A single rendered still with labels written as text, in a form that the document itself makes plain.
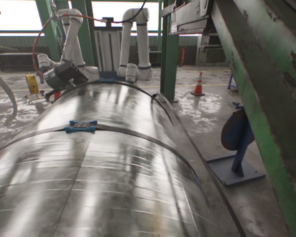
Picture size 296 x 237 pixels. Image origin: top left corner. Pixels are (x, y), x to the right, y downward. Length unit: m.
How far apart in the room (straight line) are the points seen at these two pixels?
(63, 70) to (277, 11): 1.28
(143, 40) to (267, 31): 1.54
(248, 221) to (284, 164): 1.87
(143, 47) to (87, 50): 2.71
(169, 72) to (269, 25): 4.14
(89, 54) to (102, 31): 2.25
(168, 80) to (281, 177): 4.28
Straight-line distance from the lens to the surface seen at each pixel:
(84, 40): 4.40
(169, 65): 4.43
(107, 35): 2.19
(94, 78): 2.03
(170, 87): 4.57
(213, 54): 1.56
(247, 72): 0.41
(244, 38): 0.52
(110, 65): 2.21
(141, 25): 1.81
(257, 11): 0.43
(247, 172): 2.66
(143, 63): 1.89
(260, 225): 2.19
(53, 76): 1.44
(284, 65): 0.32
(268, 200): 2.45
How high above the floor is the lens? 1.66
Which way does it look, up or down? 27 degrees down
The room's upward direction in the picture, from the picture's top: straight up
